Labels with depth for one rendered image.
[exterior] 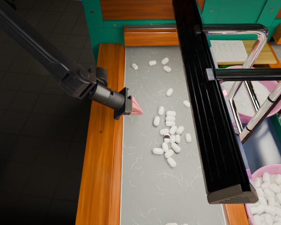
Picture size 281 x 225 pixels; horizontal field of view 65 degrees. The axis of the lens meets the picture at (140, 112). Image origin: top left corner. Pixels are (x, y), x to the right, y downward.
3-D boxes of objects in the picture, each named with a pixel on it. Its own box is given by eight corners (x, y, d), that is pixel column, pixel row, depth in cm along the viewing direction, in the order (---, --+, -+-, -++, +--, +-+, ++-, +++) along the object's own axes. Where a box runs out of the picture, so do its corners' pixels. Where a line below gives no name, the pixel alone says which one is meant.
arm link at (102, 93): (84, 100, 67) (94, 89, 64) (84, 85, 71) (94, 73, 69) (103, 109, 71) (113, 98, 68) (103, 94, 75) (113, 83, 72)
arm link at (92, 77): (63, 93, 65) (79, 74, 61) (67, 69, 73) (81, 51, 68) (97, 109, 72) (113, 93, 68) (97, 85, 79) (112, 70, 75)
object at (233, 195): (207, 205, 37) (220, 193, 31) (171, 3, 72) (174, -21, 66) (255, 204, 37) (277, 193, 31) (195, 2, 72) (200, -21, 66)
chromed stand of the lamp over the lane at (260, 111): (177, 166, 79) (210, 79, 42) (172, 119, 90) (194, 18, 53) (230, 165, 79) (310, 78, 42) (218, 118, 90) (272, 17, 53)
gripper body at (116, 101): (130, 88, 75) (112, 78, 71) (130, 113, 70) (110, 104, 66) (118, 97, 79) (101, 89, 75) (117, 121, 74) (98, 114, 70)
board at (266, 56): (200, 64, 95) (200, 63, 94) (194, 42, 104) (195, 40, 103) (275, 64, 95) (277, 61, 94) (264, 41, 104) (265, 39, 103)
